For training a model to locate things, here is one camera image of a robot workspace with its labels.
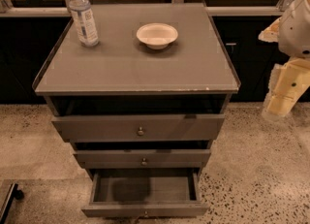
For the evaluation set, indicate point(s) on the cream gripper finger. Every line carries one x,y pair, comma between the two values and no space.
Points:
270,34

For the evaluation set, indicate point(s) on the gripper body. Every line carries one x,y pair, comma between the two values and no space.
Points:
295,29

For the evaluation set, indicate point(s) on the grey bottom drawer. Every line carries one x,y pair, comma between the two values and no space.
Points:
160,192

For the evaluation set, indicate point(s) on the grey drawer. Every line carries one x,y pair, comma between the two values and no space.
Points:
142,158
138,128
160,192

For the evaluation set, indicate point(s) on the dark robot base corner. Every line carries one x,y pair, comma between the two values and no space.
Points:
14,193

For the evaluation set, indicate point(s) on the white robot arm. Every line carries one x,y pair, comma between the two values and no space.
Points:
294,30

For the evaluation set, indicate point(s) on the grey middle drawer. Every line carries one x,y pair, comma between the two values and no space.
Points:
142,158

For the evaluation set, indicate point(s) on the grey drawer cabinet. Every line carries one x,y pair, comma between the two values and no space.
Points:
150,96

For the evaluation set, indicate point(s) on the grey top drawer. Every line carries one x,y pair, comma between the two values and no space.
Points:
138,128

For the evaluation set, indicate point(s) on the white paper bowl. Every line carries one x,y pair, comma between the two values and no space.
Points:
157,35

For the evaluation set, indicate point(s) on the clear plastic water bottle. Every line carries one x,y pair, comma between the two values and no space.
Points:
84,22

